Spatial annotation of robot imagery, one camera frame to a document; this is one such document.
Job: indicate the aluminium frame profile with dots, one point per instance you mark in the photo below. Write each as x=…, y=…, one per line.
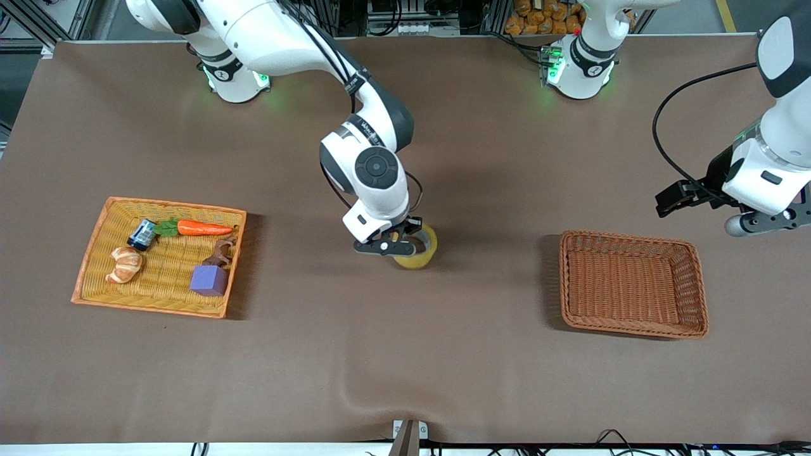
x=63, y=19

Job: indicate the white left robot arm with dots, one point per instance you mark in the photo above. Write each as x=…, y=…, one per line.
x=779, y=145

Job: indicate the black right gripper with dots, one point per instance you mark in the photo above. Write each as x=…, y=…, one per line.
x=411, y=227

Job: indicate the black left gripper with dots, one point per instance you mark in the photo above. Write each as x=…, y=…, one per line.
x=715, y=175

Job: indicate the toy croissant bread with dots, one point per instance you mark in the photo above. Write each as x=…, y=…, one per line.
x=125, y=265

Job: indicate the yellow wicker basket orange rim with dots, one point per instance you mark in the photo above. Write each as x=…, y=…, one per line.
x=101, y=253

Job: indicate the brown toy animal figure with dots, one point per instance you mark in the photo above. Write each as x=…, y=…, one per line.
x=220, y=253

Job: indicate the brown strut under bracket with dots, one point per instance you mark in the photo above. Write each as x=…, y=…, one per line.
x=405, y=443

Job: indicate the purple cube block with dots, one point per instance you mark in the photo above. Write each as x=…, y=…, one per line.
x=208, y=280

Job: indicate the metal table edge bracket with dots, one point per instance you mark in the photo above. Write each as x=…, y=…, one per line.
x=423, y=431

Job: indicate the long white power strip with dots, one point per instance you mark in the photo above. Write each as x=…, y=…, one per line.
x=412, y=29

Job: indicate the blue small can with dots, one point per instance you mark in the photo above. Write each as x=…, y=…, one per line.
x=142, y=235

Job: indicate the orange toy carrot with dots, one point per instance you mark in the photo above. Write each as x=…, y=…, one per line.
x=203, y=228

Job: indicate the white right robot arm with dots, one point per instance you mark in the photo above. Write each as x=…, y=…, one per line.
x=374, y=168

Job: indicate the brown wicker basket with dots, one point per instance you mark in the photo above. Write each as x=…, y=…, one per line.
x=627, y=285

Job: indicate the pile of orange bread toys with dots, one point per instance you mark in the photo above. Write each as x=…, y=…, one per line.
x=538, y=19

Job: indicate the yellow clear tape roll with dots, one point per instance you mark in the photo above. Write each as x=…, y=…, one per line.
x=421, y=258

